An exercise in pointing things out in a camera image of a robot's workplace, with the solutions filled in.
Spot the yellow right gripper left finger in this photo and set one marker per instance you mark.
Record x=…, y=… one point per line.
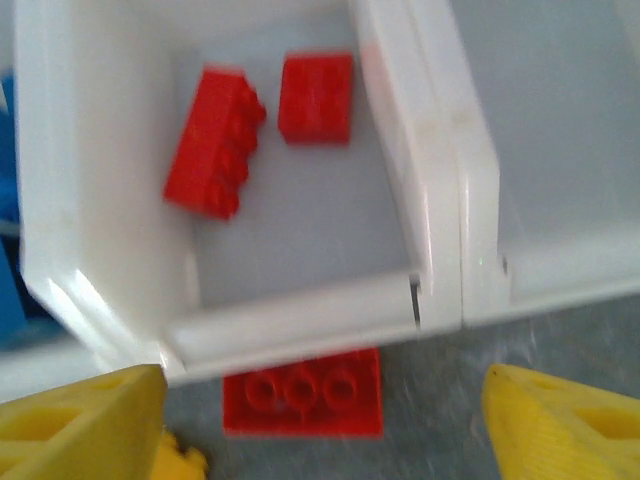
x=75, y=440

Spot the white plastic bin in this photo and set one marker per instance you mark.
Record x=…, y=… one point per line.
x=560, y=175
x=50, y=370
x=300, y=240

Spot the long red lego brick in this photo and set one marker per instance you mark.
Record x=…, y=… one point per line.
x=212, y=145

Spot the yellow lego brick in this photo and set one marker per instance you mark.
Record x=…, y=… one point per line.
x=182, y=457

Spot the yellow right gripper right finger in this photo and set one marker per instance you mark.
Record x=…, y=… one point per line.
x=565, y=435

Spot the blue lego brick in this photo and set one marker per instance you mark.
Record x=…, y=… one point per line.
x=25, y=300
x=7, y=150

